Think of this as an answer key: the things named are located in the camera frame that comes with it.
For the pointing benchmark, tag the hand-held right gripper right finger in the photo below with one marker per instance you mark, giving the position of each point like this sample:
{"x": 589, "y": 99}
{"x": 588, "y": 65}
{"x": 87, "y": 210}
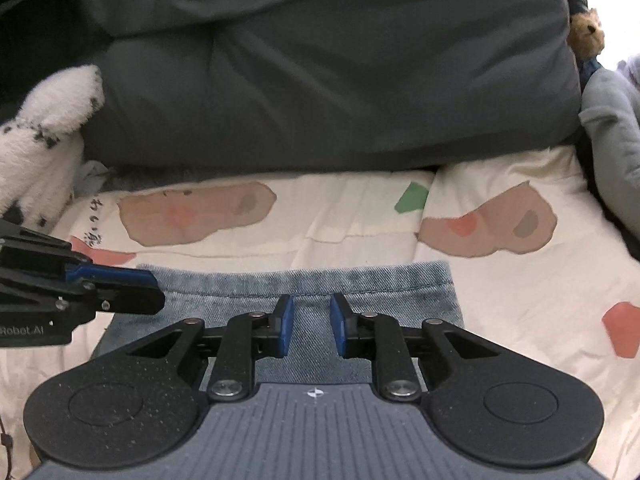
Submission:
{"x": 339, "y": 327}

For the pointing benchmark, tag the white plush toy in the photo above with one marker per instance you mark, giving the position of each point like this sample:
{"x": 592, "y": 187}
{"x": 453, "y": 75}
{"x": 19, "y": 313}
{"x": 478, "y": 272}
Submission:
{"x": 45, "y": 125}

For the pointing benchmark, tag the light blue jeans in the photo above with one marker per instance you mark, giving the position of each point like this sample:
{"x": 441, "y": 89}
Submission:
{"x": 390, "y": 305}

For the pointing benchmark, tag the brown teddy bear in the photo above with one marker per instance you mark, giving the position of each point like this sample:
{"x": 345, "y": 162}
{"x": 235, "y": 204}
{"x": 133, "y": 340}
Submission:
{"x": 585, "y": 30}

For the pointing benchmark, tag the bear print bedsheet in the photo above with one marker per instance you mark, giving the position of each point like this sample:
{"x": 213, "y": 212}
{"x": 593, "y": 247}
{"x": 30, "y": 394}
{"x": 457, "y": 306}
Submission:
{"x": 525, "y": 310}

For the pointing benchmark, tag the dark grey pillow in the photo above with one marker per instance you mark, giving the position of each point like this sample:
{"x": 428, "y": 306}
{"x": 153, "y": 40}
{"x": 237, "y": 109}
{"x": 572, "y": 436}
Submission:
{"x": 325, "y": 60}

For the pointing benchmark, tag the dark cloth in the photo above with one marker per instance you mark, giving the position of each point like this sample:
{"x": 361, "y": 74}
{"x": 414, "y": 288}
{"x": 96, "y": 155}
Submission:
{"x": 35, "y": 20}

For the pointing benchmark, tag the grey neck pillow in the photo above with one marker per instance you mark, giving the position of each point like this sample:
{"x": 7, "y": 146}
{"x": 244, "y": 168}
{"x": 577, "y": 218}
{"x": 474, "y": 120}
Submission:
{"x": 615, "y": 135}

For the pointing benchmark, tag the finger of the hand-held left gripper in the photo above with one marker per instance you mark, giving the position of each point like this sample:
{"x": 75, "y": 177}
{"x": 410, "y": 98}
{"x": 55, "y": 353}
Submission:
{"x": 115, "y": 275}
{"x": 130, "y": 300}

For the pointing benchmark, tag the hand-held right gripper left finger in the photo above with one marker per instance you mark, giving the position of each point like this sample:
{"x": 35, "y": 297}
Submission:
{"x": 286, "y": 325}

